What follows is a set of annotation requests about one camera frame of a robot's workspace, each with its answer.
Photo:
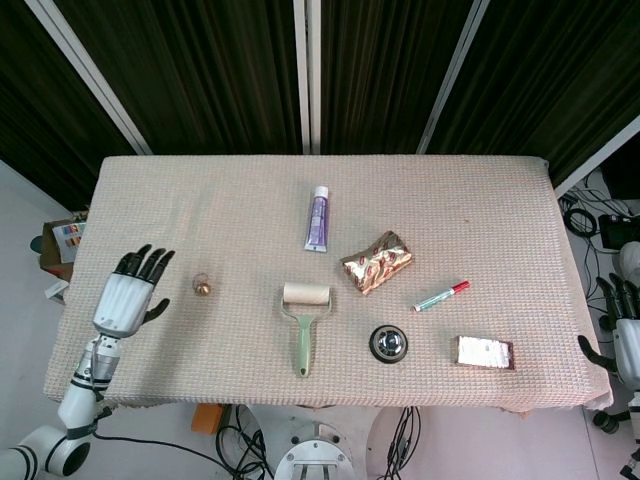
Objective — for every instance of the left black grey robot hand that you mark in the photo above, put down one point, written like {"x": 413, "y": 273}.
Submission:
{"x": 122, "y": 305}

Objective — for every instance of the right black grey robot hand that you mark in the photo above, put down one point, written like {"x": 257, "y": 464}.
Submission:
{"x": 627, "y": 345}

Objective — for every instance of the white silver robot base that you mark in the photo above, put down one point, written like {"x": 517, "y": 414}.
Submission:
{"x": 312, "y": 450}

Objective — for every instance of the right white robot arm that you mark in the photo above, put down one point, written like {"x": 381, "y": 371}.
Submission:
{"x": 636, "y": 415}

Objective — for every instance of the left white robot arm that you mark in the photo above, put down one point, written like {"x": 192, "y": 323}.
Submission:
{"x": 80, "y": 400}

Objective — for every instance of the chrome black call bell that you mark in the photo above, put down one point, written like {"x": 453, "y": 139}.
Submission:
{"x": 388, "y": 342}

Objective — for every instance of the small white carton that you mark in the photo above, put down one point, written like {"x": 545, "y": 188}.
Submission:
{"x": 56, "y": 291}

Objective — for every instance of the brown cardboard box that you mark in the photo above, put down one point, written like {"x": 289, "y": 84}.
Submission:
{"x": 55, "y": 257}

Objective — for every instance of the white round device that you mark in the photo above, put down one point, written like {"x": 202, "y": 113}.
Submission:
{"x": 631, "y": 260}

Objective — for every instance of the black electronic device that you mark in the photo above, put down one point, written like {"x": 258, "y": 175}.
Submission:
{"x": 616, "y": 232}

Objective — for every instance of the small brown white box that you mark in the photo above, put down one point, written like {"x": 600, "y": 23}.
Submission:
{"x": 482, "y": 352}

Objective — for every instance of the green lint roller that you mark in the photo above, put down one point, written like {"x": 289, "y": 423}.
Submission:
{"x": 303, "y": 340}

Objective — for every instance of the red capped white marker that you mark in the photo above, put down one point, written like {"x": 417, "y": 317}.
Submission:
{"x": 440, "y": 296}

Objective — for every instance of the dark curtain panel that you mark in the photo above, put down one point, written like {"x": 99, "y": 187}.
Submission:
{"x": 200, "y": 75}
{"x": 390, "y": 75}
{"x": 40, "y": 115}
{"x": 550, "y": 75}

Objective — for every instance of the purple white toothpaste tube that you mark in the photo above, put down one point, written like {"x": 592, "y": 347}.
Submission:
{"x": 318, "y": 220}

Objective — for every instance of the beige waffle tablecloth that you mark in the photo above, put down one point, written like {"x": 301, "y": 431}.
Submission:
{"x": 320, "y": 200}

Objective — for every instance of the gold foil snack package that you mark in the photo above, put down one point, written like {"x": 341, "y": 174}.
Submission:
{"x": 377, "y": 267}

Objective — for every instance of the white screen frame post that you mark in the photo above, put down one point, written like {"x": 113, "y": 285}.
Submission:
{"x": 315, "y": 75}
{"x": 301, "y": 75}
{"x": 452, "y": 75}
{"x": 90, "y": 75}
{"x": 595, "y": 157}

